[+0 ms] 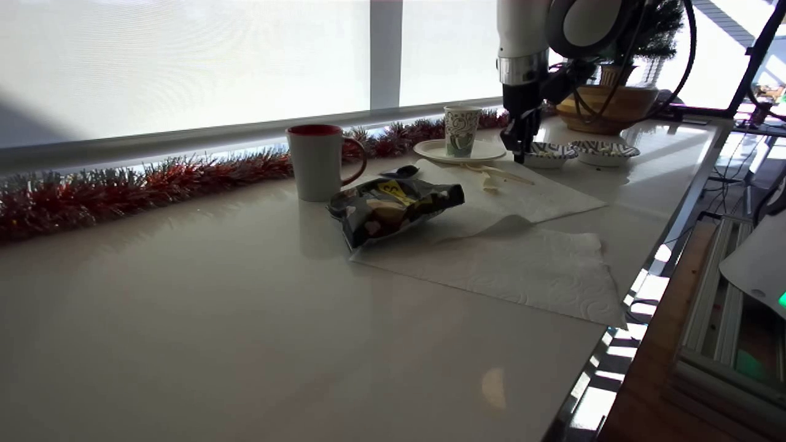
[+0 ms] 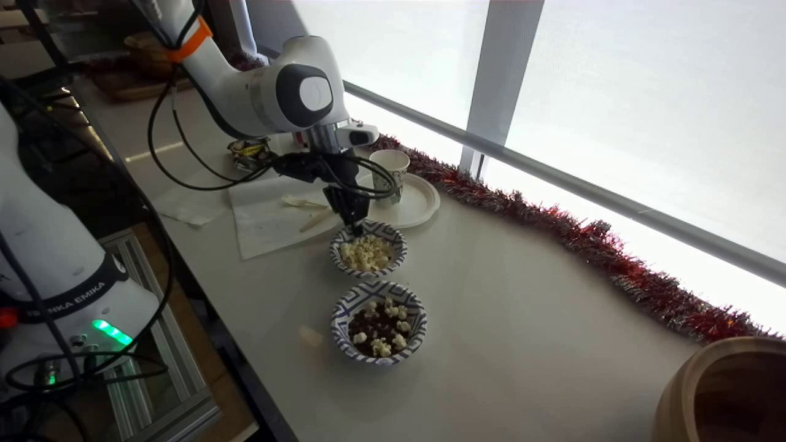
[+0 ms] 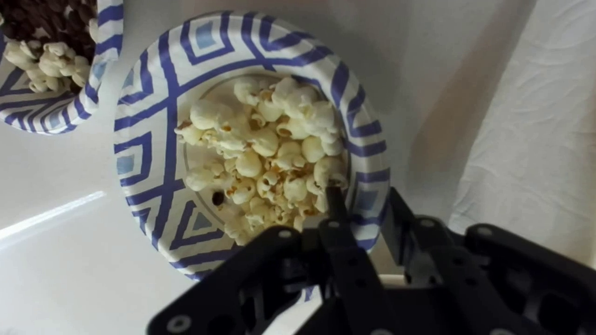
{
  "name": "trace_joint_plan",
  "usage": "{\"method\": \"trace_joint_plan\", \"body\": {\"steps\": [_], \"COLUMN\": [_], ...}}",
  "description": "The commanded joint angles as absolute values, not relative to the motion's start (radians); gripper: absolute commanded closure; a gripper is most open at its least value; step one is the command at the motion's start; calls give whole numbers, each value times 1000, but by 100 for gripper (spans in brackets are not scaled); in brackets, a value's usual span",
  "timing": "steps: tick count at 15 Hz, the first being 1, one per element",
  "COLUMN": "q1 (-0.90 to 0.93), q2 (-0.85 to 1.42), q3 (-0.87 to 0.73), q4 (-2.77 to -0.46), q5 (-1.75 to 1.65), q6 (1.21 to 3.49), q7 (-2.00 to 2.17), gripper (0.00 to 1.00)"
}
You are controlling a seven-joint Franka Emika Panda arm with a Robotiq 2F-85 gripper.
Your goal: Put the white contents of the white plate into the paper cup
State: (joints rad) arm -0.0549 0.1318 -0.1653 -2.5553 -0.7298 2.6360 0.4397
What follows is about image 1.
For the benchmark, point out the white round plate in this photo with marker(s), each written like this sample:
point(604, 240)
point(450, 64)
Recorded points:
point(481, 154)

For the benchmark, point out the white napkin under forks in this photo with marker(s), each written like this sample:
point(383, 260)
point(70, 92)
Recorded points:
point(549, 197)

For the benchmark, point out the printed paper cup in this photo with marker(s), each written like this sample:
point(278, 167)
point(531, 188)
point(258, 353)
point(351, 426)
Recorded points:
point(461, 132)

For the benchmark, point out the black tripod pole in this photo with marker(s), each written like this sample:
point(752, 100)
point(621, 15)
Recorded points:
point(756, 58)

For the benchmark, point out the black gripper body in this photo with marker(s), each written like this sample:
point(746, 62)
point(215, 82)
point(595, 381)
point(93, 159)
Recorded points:
point(520, 101)

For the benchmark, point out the cream plastic spoon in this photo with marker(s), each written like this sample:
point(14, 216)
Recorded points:
point(507, 172)

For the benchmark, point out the black yellow snack bag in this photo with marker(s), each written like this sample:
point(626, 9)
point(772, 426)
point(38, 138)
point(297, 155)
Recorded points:
point(393, 210)

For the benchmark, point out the white mug red inside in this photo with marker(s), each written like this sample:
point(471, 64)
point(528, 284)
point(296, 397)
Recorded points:
point(314, 162)

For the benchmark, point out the plain white paper napkin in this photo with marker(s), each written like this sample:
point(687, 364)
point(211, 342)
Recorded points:
point(524, 272)

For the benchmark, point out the white window post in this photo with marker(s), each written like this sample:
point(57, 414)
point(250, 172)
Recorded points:
point(385, 51)

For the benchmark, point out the red silver tinsel garland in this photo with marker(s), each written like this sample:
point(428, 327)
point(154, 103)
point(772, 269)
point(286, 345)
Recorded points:
point(124, 193)

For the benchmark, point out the grey metal support frame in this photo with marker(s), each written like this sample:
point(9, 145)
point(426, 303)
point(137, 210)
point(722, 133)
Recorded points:
point(719, 345)

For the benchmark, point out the wooden bowl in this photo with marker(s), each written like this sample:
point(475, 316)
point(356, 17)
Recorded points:
point(604, 112)

